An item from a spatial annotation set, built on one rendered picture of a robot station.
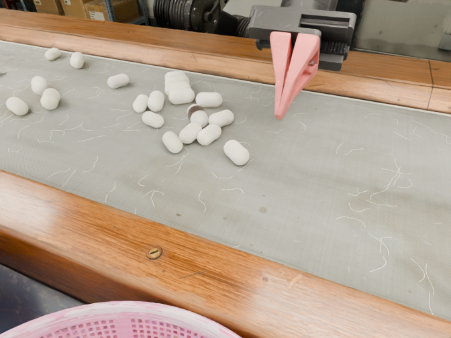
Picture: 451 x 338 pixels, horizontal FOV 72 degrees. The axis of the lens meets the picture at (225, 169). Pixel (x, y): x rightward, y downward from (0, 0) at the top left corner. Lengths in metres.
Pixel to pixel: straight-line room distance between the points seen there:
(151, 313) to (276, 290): 0.08
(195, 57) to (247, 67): 0.09
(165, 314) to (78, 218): 0.11
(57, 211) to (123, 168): 0.09
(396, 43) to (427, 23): 0.19
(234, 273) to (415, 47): 2.32
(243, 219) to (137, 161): 0.14
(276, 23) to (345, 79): 0.19
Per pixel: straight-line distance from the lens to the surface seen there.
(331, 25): 0.34
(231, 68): 0.51
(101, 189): 0.34
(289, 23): 0.33
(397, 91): 0.49
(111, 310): 0.23
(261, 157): 0.35
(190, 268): 0.23
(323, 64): 0.37
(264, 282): 0.22
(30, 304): 0.37
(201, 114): 0.38
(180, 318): 0.21
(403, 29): 2.44
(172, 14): 0.85
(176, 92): 0.44
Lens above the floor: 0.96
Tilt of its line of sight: 42 degrees down
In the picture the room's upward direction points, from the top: 2 degrees counter-clockwise
